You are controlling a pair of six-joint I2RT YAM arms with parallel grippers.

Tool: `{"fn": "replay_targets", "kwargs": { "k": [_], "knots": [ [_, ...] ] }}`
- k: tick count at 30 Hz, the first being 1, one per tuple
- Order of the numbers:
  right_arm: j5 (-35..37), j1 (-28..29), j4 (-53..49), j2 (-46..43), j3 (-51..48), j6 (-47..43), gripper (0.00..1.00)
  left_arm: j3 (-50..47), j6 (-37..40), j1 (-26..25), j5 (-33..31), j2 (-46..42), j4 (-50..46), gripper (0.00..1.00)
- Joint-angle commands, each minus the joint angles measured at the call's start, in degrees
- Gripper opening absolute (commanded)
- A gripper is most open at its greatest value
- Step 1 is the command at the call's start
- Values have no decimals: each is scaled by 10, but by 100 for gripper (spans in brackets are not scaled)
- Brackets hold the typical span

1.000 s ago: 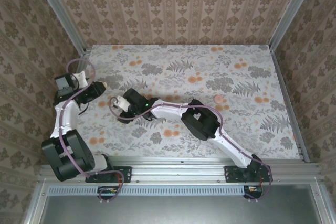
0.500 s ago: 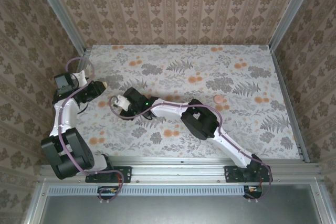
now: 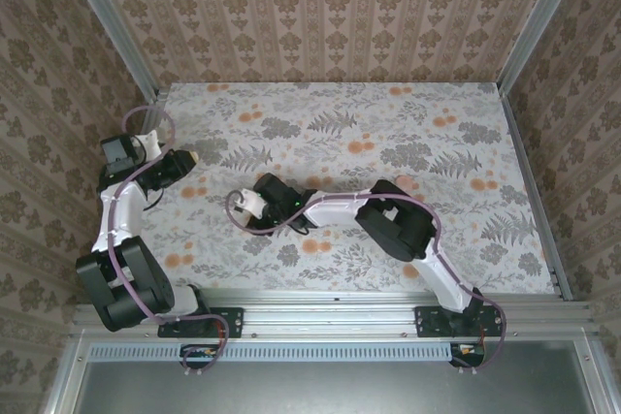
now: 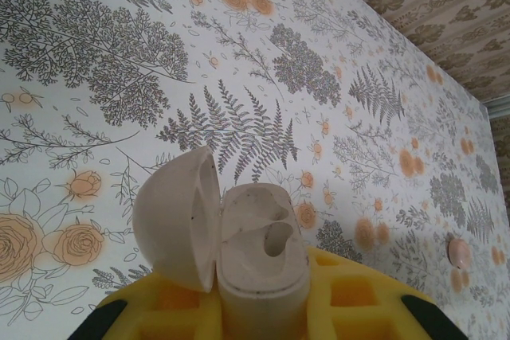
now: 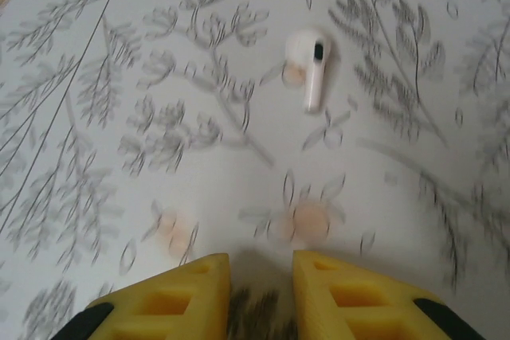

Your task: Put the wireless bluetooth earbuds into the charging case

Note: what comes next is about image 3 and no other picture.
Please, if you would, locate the floral patterned table cloth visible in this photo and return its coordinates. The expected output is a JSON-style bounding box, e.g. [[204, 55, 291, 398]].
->
[[112, 81, 558, 295]]

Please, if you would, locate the small controller circuit board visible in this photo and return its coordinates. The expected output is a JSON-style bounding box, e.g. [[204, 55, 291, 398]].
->
[[180, 343, 220, 363], [449, 341, 487, 367]]

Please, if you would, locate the grey metal base sheet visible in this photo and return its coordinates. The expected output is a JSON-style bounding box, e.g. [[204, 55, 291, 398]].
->
[[80, 359, 596, 414]]

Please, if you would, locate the aluminium frame bar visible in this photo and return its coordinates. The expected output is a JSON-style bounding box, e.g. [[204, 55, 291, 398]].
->
[[126, 88, 170, 143], [572, 339, 613, 414], [495, 0, 592, 95], [46, 331, 93, 414], [55, 0, 161, 104], [498, 91, 574, 302]]

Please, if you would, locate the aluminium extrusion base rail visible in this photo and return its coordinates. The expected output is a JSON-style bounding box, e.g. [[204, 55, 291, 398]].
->
[[72, 288, 597, 341]]

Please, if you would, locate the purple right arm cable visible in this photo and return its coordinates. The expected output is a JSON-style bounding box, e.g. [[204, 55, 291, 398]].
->
[[225, 189, 508, 376]]

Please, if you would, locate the white slotted cable duct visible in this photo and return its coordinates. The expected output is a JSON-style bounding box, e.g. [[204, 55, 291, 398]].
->
[[89, 341, 455, 363]]

